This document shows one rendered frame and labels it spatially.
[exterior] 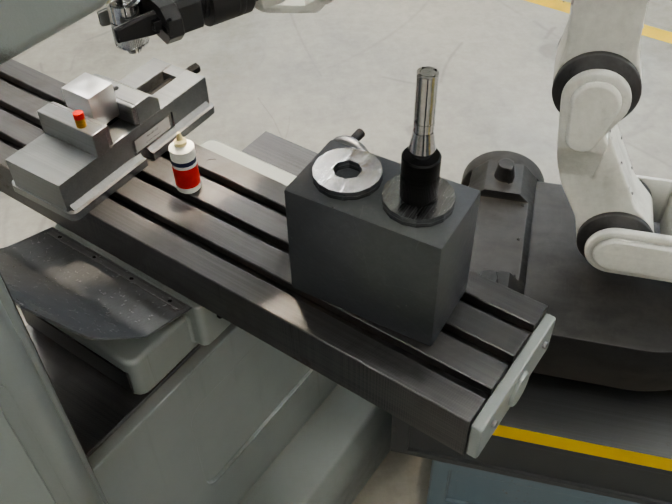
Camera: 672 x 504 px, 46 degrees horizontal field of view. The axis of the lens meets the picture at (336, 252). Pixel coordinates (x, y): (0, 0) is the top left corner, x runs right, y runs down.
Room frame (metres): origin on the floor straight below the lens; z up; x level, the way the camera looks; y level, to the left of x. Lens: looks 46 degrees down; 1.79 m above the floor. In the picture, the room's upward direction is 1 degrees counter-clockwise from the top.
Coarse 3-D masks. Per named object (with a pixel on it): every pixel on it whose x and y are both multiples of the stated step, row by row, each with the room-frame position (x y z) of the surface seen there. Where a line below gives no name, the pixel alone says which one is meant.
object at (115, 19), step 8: (112, 16) 0.97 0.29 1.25; (120, 16) 0.96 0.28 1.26; (128, 16) 0.97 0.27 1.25; (136, 16) 0.97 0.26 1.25; (112, 24) 0.97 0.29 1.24; (112, 32) 0.98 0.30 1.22; (136, 40) 0.97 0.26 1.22; (144, 40) 0.98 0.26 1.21; (120, 48) 0.97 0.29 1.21; (128, 48) 0.97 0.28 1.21; (136, 48) 0.97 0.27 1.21
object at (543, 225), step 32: (512, 192) 1.32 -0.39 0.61; (544, 192) 1.37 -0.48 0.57; (480, 224) 1.24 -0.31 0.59; (512, 224) 1.24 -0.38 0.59; (544, 224) 1.26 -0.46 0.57; (480, 256) 1.15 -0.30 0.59; (512, 256) 1.14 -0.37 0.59; (544, 256) 1.16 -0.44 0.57; (576, 256) 1.16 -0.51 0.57; (512, 288) 1.05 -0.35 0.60; (544, 288) 1.07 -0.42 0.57; (576, 288) 1.07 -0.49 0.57; (608, 288) 1.07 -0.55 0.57; (640, 288) 1.07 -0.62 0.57; (576, 320) 0.99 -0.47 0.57; (608, 320) 0.98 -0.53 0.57; (640, 320) 0.98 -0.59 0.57; (576, 352) 0.94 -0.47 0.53; (608, 352) 0.92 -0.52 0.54; (640, 352) 0.91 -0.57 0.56; (608, 384) 0.92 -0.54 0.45; (640, 384) 0.91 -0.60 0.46
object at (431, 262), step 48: (336, 144) 0.85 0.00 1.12; (288, 192) 0.76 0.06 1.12; (336, 192) 0.74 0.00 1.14; (384, 192) 0.73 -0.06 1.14; (480, 192) 0.75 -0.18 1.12; (288, 240) 0.76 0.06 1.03; (336, 240) 0.72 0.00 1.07; (384, 240) 0.68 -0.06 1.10; (432, 240) 0.66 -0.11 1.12; (336, 288) 0.72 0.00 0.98; (384, 288) 0.68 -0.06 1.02; (432, 288) 0.65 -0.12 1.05; (432, 336) 0.65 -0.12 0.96
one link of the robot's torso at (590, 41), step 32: (576, 0) 1.14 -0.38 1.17; (608, 0) 1.13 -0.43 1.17; (640, 0) 1.12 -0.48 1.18; (576, 32) 1.14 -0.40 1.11; (608, 32) 1.13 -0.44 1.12; (640, 32) 1.11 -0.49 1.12; (576, 64) 1.12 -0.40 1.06; (608, 64) 1.10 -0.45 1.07; (640, 64) 1.13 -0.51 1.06; (640, 96) 1.10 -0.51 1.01
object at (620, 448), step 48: (528, 384) 0.96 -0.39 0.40; (576, 384) 0.95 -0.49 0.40; (528, 432) 0.85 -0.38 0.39; (576, 432) 0.84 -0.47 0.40; (624, 432) 0.84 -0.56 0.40; (432, 480) 0.89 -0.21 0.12; (480, 480) 0.87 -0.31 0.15; (528, 480) 0.84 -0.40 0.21; (576, 480) 0.82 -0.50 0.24; (624, 480) 0.80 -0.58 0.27
